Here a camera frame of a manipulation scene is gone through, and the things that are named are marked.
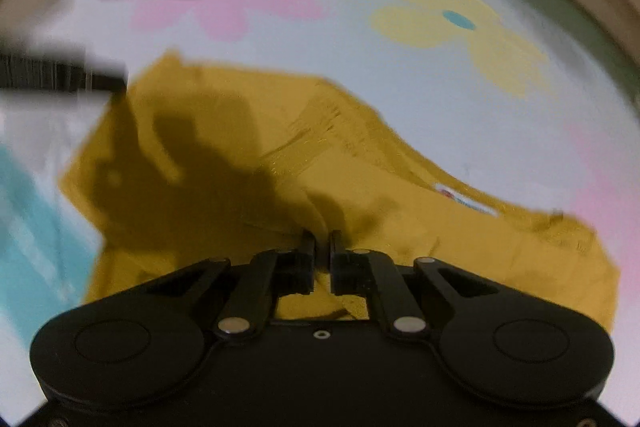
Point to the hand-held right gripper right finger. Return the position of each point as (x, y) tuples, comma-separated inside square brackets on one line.
[(336, 257)]

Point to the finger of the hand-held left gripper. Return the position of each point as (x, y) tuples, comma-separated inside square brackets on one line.
[(55, 74)]

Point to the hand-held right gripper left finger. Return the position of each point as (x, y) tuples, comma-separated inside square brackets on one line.
[(308, 257)]

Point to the mustard yellow small garment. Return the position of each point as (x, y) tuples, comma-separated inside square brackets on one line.
[(400, 227)]

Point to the floral light blue blanket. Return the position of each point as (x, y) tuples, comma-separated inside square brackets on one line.
[(400, 107)]

